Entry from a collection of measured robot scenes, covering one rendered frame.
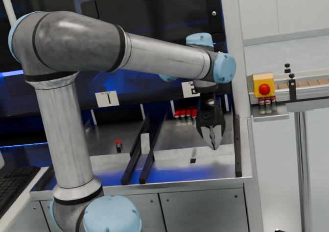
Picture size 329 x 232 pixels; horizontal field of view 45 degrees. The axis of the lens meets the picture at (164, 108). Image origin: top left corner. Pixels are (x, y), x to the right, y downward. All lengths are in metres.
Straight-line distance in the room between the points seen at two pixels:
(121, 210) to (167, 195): 0.84
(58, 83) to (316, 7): 5.51
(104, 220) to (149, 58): 0.35
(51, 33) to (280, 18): 5.49
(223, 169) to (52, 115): 0.56
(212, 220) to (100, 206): 0.93
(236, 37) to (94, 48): 0.76
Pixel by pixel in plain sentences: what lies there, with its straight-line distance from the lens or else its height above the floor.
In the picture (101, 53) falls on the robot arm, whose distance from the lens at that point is 0.75.
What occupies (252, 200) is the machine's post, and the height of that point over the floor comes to 0.51.
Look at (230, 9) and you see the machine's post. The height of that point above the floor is 1.29.
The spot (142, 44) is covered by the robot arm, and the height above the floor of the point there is 1.34.
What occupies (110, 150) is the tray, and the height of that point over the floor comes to 0.88.
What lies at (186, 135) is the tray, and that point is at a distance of 1.44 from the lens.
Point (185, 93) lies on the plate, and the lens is 1.49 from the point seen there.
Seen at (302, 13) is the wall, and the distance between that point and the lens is 6.15.
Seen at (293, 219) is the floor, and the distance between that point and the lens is 2.44.
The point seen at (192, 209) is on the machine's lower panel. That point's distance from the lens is 1.74.
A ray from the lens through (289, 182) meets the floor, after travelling 2.73.
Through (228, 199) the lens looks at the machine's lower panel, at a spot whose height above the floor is 0.52.
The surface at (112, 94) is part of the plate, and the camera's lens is 1.54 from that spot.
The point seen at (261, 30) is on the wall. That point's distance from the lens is 6.13.
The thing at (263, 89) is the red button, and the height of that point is 1.00.
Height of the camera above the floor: 1.50
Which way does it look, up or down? 21 degrees down
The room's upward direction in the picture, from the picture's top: 11 degrees counter-clockwise
